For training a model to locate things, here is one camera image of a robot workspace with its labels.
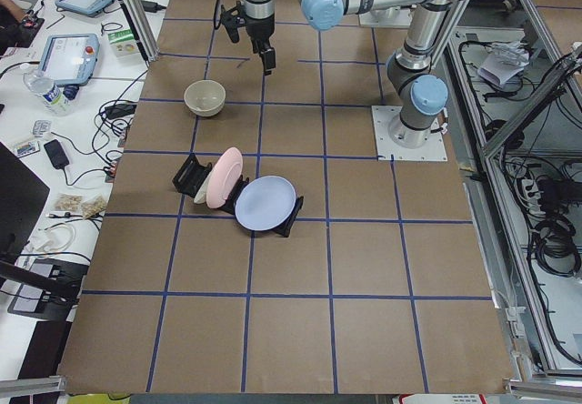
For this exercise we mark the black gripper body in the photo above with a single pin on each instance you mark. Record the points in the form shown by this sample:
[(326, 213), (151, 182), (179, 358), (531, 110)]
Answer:
[(260, 28)]

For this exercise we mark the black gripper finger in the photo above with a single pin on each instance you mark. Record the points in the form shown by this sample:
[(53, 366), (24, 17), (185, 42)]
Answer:
[(268, 58)]

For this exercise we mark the blue plate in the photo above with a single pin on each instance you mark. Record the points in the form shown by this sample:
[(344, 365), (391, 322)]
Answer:
[(265, 203)]

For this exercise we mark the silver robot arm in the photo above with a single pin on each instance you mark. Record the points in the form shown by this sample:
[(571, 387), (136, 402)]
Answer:
[(422, 95)]

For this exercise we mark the pink plate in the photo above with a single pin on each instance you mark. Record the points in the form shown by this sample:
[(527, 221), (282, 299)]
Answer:
[(223, 177)]

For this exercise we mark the cream plate in rack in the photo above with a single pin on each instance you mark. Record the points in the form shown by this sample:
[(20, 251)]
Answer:
[(200, 196)]

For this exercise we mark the cream ceramic bowl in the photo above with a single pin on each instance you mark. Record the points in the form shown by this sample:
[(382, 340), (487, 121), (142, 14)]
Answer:
[(205, 98)]

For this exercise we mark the green white carton box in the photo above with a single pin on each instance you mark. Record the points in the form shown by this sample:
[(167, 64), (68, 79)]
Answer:
[(123, 43)]

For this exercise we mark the black dish rack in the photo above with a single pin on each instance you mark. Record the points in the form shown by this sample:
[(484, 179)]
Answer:
[(191, 175)]

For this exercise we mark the near blue teach pendant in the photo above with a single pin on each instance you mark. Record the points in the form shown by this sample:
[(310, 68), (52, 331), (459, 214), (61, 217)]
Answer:
[(70, 59)]

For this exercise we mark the clear plastic water bottle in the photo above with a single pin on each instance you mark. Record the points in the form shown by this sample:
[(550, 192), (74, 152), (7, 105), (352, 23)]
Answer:
[(47, 91)]

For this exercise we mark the black power adapter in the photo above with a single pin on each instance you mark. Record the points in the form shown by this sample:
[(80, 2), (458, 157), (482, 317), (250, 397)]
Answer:
[(56, 154)]

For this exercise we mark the black laptop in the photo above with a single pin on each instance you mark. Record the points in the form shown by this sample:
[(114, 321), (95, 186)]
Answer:
[(23, 197)]

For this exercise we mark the aluminium frame post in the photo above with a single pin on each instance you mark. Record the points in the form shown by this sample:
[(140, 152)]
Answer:
[(135, 16)]

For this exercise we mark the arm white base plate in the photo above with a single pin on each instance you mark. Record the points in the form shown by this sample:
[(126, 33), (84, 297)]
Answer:
[(395, 142)]

